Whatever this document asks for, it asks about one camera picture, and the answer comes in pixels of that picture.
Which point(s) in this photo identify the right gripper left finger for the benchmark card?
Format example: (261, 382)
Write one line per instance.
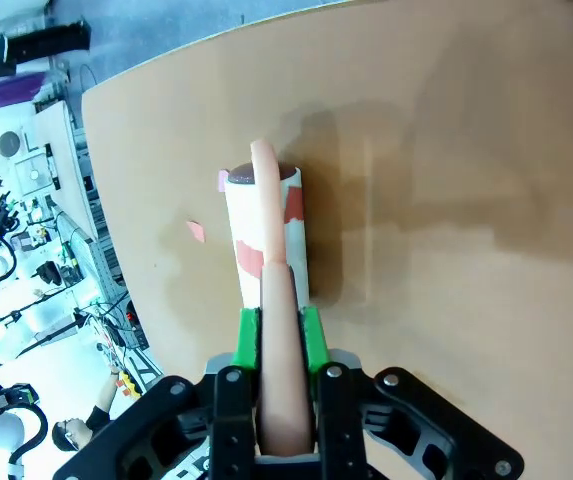
(233, 410)

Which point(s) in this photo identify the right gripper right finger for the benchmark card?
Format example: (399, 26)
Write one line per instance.
(338, 415)

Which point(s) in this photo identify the seated person with glasses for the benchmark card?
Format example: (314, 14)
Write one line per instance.
(83, 425)

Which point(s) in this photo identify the pink paper scrap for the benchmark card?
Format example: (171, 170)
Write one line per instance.
(197, 231)

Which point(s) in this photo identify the wooden top workbench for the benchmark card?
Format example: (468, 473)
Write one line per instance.
(63, 160)

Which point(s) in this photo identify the purple cloth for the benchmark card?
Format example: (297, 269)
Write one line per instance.
(1, 92)

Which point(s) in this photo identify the standing person's black legs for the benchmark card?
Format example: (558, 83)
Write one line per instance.
(41, 42)

